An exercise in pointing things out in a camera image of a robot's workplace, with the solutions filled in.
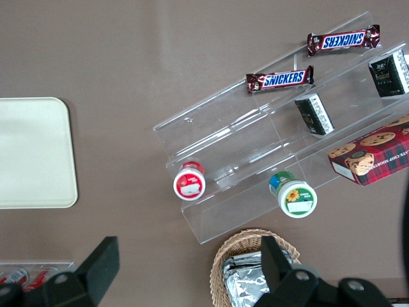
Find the dark green tissue pack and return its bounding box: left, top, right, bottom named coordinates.
left=294, top=93, right=336, bottom=138
left=368, top=49, right=409, bottom=98

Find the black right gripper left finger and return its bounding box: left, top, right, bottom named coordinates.
left=0, top=236, right=121, bottom=307

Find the red plaid cookie box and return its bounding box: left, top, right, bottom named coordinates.
left=327, top=114, right=409, bottom=187

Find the red soda can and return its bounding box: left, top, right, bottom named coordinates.
left=24, top=268, right=58, bottom=292
left=0, top=267, right=29, bottom=286

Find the Snickers chocolate bar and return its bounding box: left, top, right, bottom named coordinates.
left=307, top=24, right=382, bottom=58
left=245, top=65, right=315, bottom=95

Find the red lid jar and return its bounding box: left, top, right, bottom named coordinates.
left=173, top=161, right=207, bottom=201

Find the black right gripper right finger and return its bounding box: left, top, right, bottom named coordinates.
left=254, top=235, right=394, bottom=307

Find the green lid jar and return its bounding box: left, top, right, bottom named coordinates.
left=268, top=170, right=318, bottom=219

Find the foil wrapped sandwich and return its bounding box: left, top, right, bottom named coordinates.
left=229, top=250, right=294, bottom=271
left=221, top=267, right=272, bottom=307

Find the cream plastic tray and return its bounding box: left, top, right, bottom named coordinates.
left=0, top=97, right=79, bottom=210

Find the woven wicker basket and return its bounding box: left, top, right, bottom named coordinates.
left=209, top=228, right=302, bottom=307

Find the clear acrylic tiered shelf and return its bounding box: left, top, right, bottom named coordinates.
left=152, top=11, right=409, bottom=246

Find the clear acrylic can holder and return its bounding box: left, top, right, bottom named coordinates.
left=0, top=261, right=76, bottom=292

